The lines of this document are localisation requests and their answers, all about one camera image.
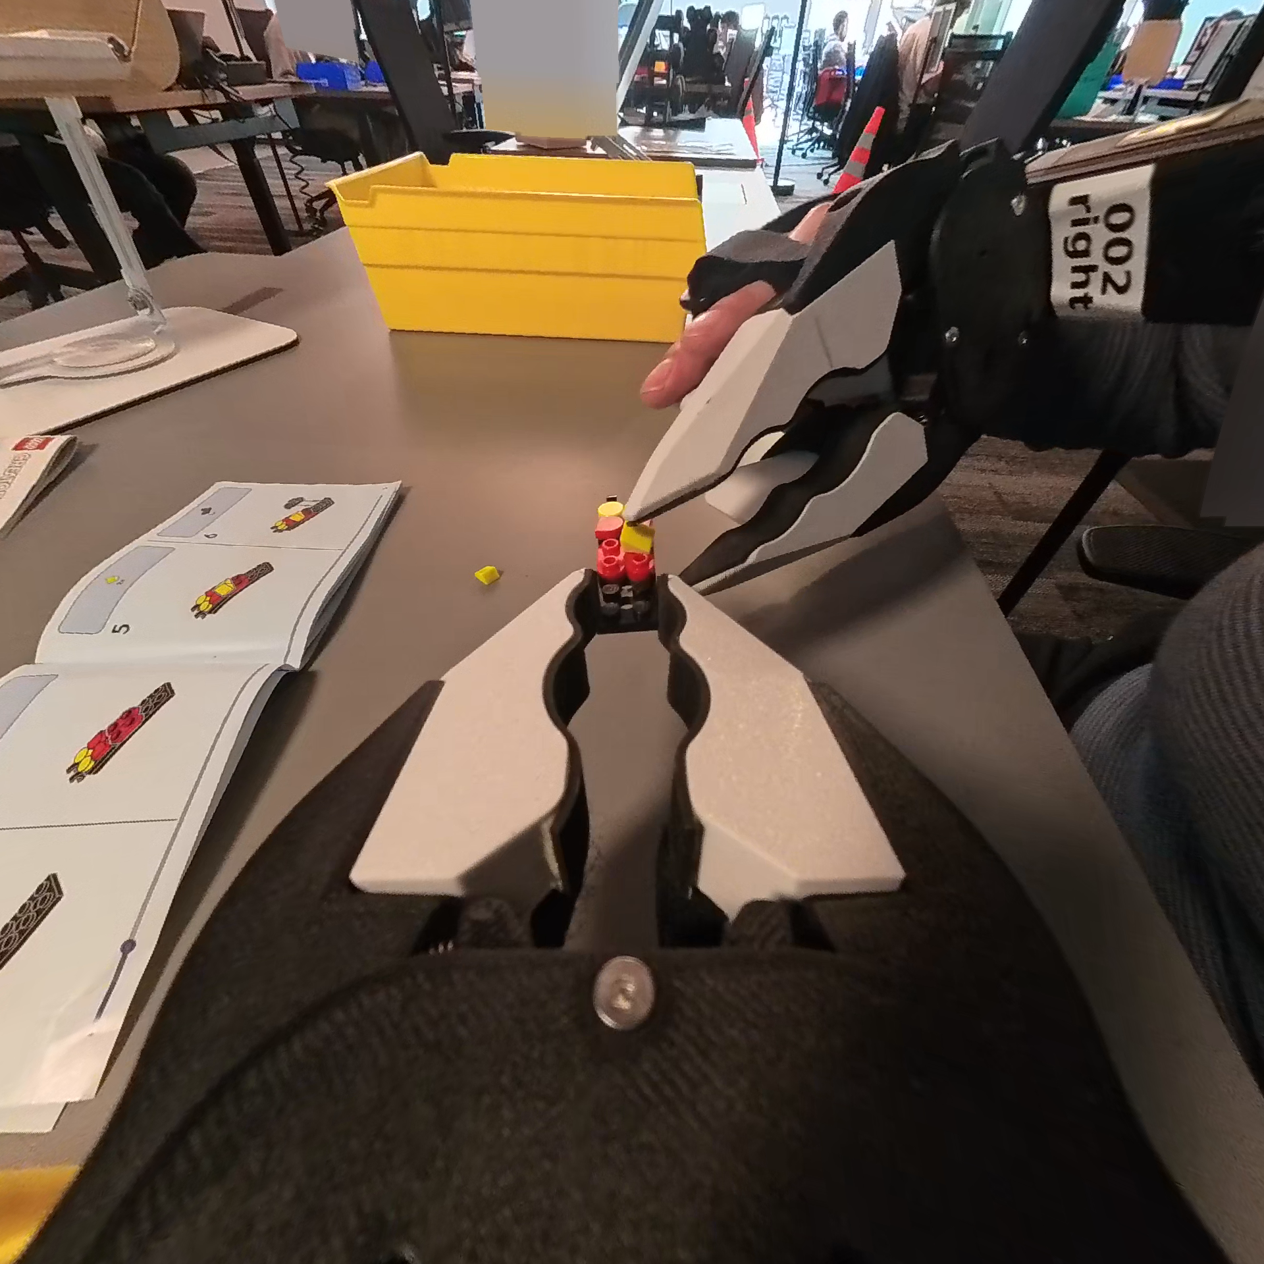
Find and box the person's right hand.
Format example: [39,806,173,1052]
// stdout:
[639,201,838,411]

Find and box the black office chair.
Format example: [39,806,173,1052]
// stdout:
[0,139,198,307]
[997,449,1264,614]

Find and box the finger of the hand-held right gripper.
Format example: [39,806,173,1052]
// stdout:
[624,240,904,526]
[678,410,934,596]

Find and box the dark office desk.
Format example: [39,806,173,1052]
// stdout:
[0,79,395,259]

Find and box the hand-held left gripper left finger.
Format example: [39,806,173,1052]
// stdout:
[347,569,595,899]

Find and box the person's torso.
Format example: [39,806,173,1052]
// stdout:
[1071,548,1264,1078]

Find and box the black red yellow lego assembly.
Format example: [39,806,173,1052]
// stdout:
[589,494,660,634]

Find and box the white picture-cover instruction booklet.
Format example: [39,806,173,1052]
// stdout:
[0,435,78,539]

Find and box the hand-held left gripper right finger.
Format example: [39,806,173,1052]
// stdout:
[659,571,905,918]

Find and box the light blue instruction booklet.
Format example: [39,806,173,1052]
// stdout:
[0,481,403,1108]

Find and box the yellow plastic bin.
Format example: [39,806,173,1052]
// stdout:
[0,1164,79,1264]
[326,152,707,344]

